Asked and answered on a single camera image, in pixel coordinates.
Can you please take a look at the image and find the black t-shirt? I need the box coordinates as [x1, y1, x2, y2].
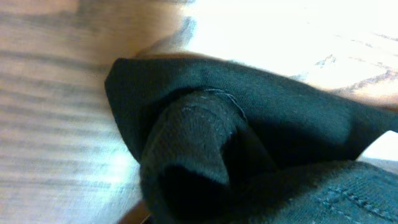
[104, 58, 397, 223]

